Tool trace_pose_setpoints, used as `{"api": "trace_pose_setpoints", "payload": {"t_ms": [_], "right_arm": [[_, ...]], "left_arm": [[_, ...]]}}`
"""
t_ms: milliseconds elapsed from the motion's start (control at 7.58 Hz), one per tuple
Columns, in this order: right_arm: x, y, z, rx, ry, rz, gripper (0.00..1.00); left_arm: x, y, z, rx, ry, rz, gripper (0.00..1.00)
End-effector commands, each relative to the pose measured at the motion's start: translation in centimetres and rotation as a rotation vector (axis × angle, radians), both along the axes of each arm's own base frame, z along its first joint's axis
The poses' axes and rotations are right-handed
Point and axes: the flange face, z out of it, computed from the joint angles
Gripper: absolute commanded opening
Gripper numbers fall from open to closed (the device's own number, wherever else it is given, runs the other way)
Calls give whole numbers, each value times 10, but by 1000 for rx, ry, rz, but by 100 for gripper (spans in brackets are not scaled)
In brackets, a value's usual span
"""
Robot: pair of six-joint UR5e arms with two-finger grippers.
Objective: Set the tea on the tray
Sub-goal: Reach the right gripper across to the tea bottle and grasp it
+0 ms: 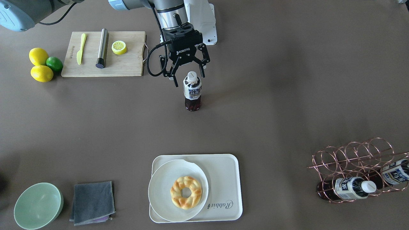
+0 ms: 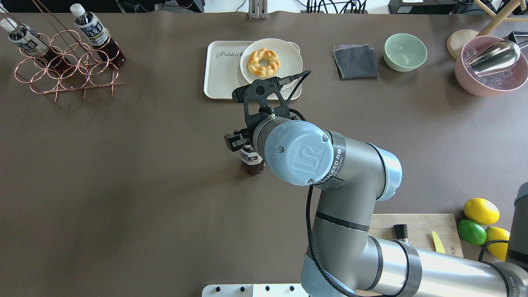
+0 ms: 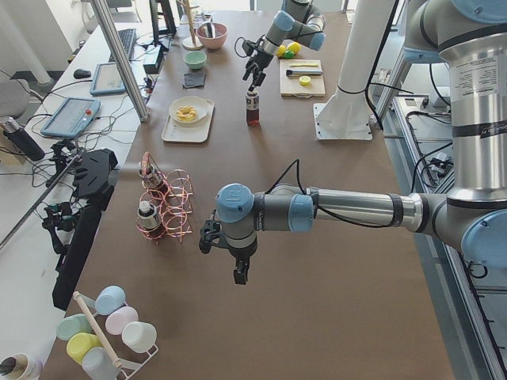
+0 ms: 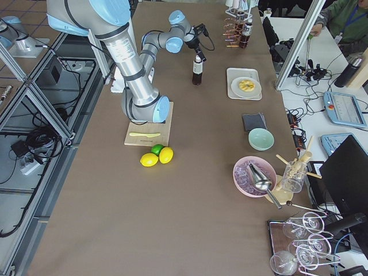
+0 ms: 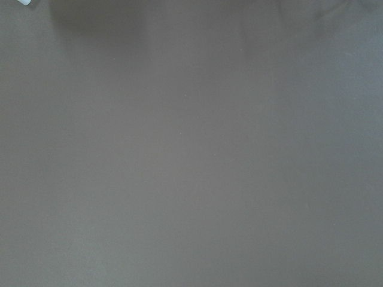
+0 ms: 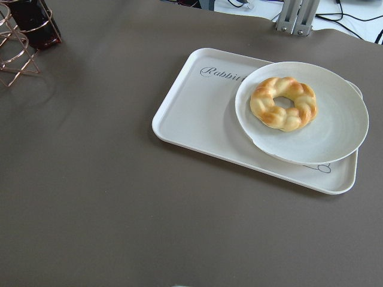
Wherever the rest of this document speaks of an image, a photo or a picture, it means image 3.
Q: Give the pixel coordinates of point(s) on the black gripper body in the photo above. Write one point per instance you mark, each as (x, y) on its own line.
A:
(240, 256)
(260, 60)

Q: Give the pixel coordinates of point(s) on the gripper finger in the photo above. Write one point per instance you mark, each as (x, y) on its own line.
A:
(260, 78)
(253, 84)

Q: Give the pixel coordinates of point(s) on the tea bottle rack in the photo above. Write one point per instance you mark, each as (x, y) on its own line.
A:
(149, 220)
(252, 108)
(151, 177)

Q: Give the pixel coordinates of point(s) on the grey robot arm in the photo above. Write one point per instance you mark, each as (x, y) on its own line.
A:
(299, 21)
(470, 36)

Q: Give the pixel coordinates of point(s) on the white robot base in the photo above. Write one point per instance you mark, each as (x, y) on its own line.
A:
(345, 116)

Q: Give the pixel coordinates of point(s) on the tea bottle front rack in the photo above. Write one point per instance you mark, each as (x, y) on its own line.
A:
(149, 220)

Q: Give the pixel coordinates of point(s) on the cream serving tray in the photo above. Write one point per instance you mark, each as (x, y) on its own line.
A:
(189, 131)

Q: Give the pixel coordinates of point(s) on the whole lemon near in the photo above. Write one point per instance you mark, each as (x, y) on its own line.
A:
(280, 51)

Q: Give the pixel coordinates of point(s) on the whole lemon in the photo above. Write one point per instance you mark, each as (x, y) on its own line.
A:
(294, 47)
(280, 51)

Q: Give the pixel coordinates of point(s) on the steel muddler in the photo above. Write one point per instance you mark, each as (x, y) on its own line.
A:
(303, 71)

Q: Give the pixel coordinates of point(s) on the green lime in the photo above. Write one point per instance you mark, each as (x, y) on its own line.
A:
(288, 54)

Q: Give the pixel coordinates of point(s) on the wooden cutting board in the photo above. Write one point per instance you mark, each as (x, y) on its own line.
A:
(289, 86)

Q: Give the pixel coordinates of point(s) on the yellow plastic knife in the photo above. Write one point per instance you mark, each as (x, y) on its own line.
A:
(304, 64)

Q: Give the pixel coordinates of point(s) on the whole lemon far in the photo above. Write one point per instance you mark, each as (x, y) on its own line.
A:
(294, 47)

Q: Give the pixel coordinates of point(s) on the half lemon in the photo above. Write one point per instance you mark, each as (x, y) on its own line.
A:
(304, 80)

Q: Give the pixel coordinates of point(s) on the pink bowl with ice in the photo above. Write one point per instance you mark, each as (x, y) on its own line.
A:
(218, 41)

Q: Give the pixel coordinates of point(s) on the green bowl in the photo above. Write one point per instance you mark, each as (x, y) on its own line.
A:
(195, 60)

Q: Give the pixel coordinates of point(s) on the white round plate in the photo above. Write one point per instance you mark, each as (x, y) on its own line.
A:
(198, 103)

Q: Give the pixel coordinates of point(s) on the grey folded cloth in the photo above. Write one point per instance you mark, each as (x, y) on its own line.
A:
(193, 80)

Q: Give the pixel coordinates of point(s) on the black power box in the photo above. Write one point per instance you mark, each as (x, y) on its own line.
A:
(152, 60)

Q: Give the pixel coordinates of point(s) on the blue cup on rack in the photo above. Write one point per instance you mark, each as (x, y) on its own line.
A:
(110, 299)

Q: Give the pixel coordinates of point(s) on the white cup on rack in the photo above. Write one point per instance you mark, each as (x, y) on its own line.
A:
(139, 336)

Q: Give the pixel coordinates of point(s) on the pink cup on rack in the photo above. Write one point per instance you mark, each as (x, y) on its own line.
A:
(117, 320)

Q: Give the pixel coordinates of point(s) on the black keyboard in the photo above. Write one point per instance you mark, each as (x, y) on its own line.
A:
(128, 38)

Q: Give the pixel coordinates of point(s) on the teach pendant right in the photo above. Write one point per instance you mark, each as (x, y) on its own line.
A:
(106, 80)

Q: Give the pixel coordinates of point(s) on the teach pendant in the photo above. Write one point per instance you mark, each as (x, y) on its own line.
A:
(106, 80)
(71, 118)

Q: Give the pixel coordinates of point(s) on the green cup on rack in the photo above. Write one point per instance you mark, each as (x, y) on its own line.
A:
(71, 325)

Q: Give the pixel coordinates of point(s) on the yellow cup on rack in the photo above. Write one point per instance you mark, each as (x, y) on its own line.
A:
(79, 345)

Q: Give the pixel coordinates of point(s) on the grey cup on rack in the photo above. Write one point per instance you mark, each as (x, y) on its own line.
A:
(97, 364)

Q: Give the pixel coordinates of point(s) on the black computer mouse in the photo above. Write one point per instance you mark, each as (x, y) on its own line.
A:
(81, 73)

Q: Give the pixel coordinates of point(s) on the teach pendant left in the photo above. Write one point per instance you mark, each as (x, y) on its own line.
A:
(71, 118)

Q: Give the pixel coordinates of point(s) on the black water flask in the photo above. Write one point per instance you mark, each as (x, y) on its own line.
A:
(21, 139)

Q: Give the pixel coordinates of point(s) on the copper wire bottle rack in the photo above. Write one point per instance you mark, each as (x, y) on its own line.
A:
(173, 201)

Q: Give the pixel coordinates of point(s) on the braided ring bread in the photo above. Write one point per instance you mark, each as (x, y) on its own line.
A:
(186, 113)

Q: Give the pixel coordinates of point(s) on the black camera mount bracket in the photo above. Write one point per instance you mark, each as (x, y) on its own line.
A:
(91, 180)

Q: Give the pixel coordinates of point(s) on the white wire cup rack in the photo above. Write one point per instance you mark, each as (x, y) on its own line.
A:
(126, 360)

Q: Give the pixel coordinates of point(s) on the aluminium camera post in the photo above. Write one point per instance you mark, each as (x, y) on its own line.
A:
(104, 19)

